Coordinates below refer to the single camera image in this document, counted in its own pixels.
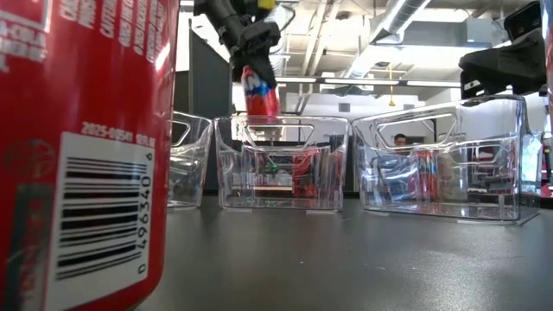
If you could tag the red Coca-Cola can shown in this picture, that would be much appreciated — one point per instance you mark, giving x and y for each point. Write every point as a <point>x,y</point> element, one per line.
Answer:
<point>86,86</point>

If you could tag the ribbed flexible air duct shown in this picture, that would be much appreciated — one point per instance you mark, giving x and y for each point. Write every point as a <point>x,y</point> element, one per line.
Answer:
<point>283,17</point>

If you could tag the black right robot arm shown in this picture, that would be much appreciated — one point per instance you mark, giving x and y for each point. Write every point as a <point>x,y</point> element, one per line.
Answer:
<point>525,21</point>

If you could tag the black partition panel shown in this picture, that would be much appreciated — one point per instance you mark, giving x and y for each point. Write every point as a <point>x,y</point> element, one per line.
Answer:
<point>211,86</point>

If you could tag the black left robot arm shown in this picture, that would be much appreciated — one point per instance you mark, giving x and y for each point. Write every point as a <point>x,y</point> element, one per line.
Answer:
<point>216,17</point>

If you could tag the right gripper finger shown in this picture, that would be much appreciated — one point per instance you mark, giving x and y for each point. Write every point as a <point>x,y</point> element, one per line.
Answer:
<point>475,73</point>

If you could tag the long ceiling light fixture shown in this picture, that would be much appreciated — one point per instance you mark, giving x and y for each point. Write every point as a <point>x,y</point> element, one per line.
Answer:
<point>367,81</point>

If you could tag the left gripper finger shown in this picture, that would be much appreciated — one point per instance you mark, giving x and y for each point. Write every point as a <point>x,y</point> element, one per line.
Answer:
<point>255,62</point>

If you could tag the clear plastic storage bin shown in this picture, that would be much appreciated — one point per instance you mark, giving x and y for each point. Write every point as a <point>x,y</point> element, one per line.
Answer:
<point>475,207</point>
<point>332,190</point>
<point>194,173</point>

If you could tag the red and black equipment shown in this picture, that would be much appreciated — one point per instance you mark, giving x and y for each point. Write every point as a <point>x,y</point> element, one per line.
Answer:
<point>548,190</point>

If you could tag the person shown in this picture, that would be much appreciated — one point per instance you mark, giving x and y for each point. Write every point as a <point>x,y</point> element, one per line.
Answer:
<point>400,140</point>

